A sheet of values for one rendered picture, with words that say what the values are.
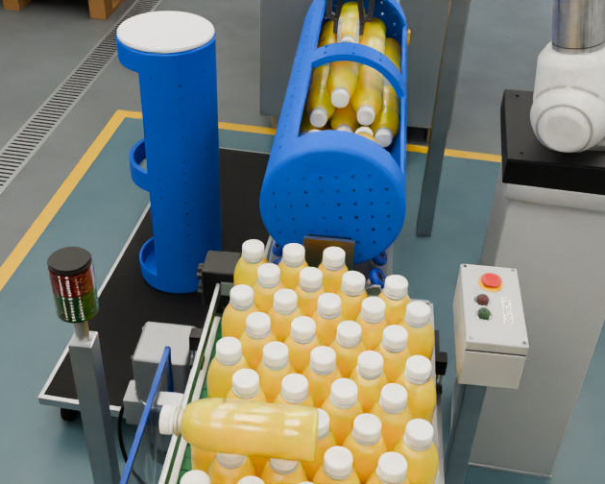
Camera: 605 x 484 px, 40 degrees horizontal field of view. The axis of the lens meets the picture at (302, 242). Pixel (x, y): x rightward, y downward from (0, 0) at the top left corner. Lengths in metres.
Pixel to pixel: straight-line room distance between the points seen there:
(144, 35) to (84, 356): 1.32
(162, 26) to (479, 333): 1.49
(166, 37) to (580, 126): 1.24
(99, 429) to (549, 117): 1.02
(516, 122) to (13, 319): 1.87
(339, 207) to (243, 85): 2.91
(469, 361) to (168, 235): 1.51
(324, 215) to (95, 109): 2.79
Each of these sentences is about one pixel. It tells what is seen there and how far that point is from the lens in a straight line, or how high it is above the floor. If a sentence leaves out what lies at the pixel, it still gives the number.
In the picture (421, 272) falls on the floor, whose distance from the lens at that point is 3.24.
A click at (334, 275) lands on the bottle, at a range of 1.49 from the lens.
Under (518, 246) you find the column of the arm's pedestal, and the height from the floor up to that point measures 0.83.
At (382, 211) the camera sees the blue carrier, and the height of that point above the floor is 1.10.
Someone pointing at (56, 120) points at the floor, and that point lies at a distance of 4.24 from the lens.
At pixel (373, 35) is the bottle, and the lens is 2.20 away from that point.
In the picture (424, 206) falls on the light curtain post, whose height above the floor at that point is 0.14.
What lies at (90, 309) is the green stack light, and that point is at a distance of 1.29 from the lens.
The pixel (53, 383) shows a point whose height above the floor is 0.15.
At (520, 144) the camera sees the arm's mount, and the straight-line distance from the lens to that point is 1.98.
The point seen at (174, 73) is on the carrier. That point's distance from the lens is 2.41.
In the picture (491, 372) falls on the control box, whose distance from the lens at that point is 1.42.
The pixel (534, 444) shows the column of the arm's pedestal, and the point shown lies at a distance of 2.54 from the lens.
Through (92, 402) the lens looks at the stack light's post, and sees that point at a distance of 1.43.
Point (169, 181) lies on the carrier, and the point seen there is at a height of 0.61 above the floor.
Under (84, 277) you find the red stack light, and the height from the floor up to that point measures 1.24.
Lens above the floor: 2.02
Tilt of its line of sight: 37 degrees down
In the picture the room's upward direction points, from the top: 3 degrees clockwise
